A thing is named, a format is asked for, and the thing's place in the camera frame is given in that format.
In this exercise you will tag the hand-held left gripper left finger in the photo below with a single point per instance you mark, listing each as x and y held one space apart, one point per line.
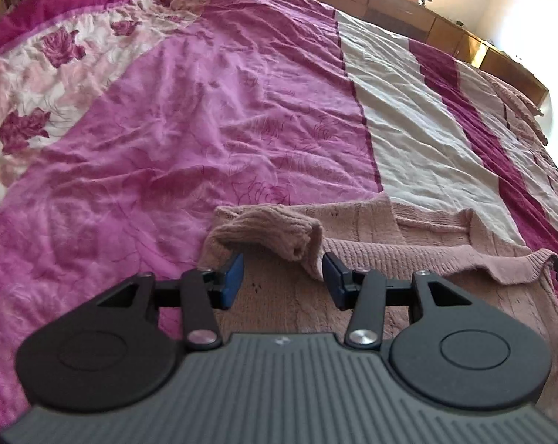
231 282

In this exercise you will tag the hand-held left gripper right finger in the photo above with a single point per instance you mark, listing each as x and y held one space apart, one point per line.
332 282

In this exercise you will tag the pink knitted sweater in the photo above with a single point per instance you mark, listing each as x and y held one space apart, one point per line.
445 268

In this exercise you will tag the magenta floral bedsheet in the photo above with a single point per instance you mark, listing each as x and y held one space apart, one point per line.
191 125

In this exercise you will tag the pink knitted cloth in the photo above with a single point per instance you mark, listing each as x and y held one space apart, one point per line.
519 101

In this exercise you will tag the wooden bed surround cabinets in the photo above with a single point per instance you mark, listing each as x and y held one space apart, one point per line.
399 7

